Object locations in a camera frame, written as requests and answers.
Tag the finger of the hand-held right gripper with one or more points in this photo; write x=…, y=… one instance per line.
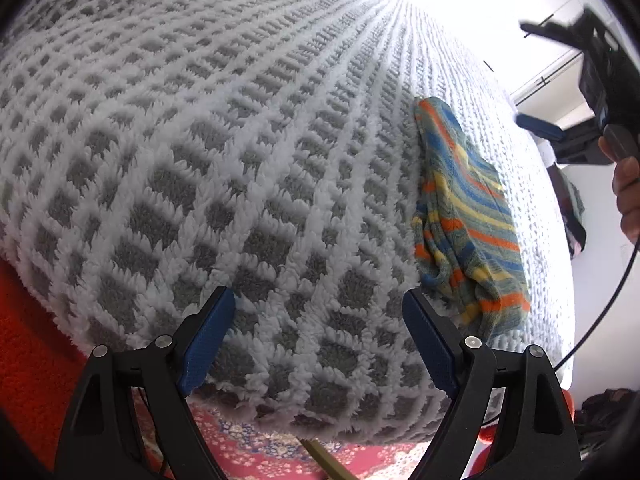
x=550, y=31
x=540, y=127

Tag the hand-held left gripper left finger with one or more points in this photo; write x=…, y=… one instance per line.
x=210, y=340

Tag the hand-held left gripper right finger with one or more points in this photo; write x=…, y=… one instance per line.
x=430, y=345

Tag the striped knit sweater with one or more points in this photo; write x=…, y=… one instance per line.
x=475, y=220

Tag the dark hanging clothes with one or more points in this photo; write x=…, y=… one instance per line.
x=570, y=210

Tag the person's right hand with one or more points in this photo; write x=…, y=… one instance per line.
x=630, y=190

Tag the red patterned rug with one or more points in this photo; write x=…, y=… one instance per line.
x=260, y=452

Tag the red plastic object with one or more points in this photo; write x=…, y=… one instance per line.
x=482, y=460

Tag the wooden stick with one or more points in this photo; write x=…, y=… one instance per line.
x=325, y=460

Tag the red fleece cloth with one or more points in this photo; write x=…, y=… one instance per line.
x=35, y=360

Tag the white grey checkered blanket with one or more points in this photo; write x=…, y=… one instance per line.
x=200, y=160

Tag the dark bag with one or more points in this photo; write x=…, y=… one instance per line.
x=607, y=410

